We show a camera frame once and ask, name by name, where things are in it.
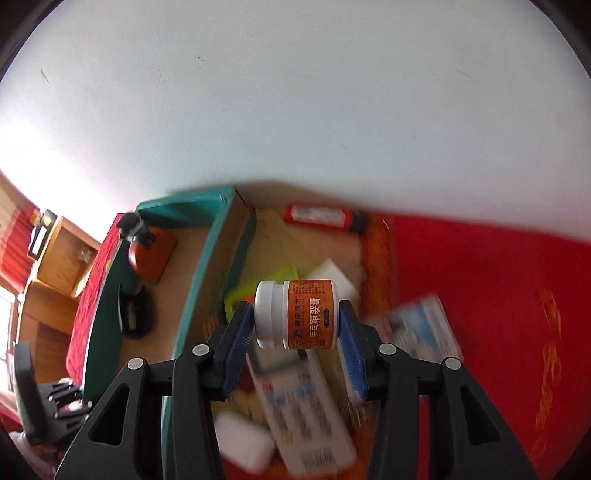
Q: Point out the printed plastic card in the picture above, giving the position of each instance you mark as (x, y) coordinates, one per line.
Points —
(420, 327)

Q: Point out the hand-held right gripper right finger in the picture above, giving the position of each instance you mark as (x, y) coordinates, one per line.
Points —
(353, 364)

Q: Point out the red patterned blanket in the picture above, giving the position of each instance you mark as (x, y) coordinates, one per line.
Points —
(485, 300)

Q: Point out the white remote control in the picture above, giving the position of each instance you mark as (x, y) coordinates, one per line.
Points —
(304, 424)

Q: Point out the teal cardboard box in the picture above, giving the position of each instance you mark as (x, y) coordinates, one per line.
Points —
(201, 281)

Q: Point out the black battery charger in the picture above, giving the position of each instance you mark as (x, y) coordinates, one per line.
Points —
(141, 318)

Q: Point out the red lighter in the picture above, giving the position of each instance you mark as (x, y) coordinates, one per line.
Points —
(318, 216)

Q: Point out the green utility knife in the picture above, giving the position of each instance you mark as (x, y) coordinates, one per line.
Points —
(277, 277)

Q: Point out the red striped curtain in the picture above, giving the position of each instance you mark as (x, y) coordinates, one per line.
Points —
(14, 249)

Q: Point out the white plug adapter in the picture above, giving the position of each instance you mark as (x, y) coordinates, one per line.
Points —
(332, 270)

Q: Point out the black framed panel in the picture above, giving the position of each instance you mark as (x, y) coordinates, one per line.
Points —
(41, 233)

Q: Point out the orange penguin toy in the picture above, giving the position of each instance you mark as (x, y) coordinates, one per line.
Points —
(147, 254)

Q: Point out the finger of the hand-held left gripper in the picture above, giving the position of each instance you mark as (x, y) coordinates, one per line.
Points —
(64, 390)
(69, 422)

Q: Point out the white earbud case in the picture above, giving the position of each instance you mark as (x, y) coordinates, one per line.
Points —
(242, 441)

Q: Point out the white jar with orange label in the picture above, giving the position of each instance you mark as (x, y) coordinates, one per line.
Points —
(304, 314)

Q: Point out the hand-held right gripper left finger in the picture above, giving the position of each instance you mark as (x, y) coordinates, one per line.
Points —
(238, 346)

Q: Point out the wooden cabinet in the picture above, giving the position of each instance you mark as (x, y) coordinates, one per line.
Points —
(51, 286)

